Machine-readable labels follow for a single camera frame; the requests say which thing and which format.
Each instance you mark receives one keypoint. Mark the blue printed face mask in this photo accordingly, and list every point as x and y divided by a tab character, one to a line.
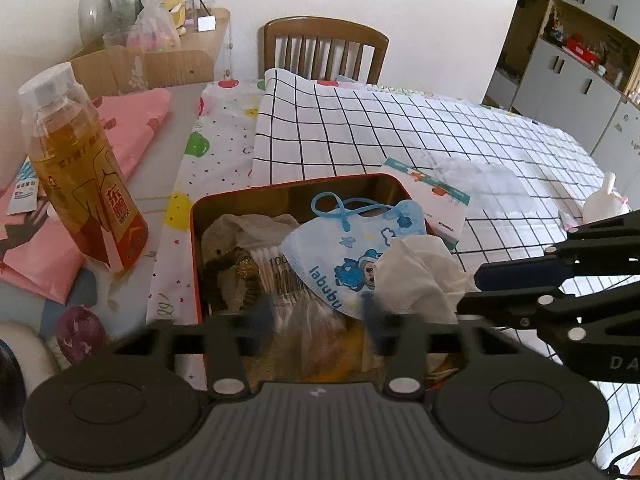
340	250

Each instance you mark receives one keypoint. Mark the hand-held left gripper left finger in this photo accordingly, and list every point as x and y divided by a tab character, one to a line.
262	322

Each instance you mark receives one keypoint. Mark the white tissue pack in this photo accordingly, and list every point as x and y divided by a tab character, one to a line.
440	205

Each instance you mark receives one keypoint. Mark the orange tea bottle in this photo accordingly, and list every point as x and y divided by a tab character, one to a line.
80	175

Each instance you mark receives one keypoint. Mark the brown hair scrunchie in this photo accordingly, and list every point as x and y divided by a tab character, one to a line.
235	265

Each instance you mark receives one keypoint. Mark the wooden chair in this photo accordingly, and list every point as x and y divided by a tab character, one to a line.
325	27

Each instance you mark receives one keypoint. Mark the white wall cabinet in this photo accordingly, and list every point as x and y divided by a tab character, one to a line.
560	80

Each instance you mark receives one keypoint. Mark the small white card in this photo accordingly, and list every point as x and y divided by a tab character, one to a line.
206	23

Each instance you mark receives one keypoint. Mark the beige mesh cloth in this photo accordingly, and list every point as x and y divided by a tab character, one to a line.
260	227

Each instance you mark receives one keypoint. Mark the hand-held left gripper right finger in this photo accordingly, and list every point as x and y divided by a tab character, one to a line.
372	327

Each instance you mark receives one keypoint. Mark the small white bottle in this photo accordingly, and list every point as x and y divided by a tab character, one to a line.
600	200

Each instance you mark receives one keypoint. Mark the wooden side shelf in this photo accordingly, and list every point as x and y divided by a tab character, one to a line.
217	35

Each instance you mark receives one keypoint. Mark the cardboard box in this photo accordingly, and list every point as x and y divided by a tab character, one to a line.
170	67

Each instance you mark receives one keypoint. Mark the white checked cloth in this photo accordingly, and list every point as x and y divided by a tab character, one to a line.
400	125

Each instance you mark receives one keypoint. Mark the red metal tin box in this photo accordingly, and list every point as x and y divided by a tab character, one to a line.
300	187

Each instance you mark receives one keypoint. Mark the cotton swab pack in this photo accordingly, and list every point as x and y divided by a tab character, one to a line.
285	280

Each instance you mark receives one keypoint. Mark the white tissue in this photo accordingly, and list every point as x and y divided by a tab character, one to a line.
420	275

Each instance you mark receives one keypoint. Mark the plastic bag with items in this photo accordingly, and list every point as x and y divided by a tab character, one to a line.
150	30

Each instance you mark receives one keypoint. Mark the clear plastic bag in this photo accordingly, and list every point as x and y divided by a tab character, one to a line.
480	180

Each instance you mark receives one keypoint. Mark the yellow soft packet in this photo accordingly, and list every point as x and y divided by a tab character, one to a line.
345	355

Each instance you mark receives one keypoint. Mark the silver metal object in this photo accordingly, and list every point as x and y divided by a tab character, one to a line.
35	355

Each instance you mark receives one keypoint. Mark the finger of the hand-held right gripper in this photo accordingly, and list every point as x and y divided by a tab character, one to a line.
520	275
495	307

